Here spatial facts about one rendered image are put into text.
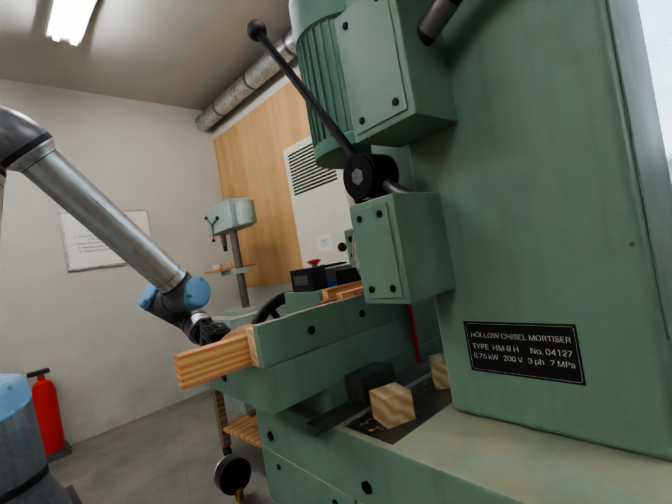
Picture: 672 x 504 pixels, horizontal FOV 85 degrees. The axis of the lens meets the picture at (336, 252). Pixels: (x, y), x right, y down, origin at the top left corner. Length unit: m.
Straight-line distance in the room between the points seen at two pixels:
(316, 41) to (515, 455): 0.65
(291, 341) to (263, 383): 0.06
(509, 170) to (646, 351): 0.20
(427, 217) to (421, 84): 0.14
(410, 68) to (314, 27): 0.34
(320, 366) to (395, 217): 0.25
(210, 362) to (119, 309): 3.01
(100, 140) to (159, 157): 0.47
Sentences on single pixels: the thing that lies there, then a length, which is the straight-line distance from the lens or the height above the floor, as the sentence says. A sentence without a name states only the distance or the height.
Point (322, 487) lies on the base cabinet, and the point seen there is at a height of 0.70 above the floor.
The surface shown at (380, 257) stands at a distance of 0.41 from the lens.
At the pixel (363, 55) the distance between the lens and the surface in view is 0.46.
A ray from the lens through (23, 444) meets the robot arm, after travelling 0.87.
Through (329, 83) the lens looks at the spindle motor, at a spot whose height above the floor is 1.31.
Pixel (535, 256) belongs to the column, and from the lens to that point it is 0.42.
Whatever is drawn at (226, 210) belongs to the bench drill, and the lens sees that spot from 2.88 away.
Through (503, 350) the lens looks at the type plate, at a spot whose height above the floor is 0.89.
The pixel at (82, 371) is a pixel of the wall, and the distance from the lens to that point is 3.47.
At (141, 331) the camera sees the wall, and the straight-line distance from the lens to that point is 3.54.
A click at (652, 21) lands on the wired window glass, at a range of 2.07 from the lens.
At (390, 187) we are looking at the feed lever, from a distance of 0.47.
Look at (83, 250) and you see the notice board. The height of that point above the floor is 1.40.
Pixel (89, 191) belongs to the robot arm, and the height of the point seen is 1.27.
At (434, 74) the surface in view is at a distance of 0.45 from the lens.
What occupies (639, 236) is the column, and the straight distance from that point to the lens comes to 0.40.
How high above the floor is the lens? 1.02
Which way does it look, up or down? 1 degrees up
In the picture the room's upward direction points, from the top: 10 degrees counter-clockwise
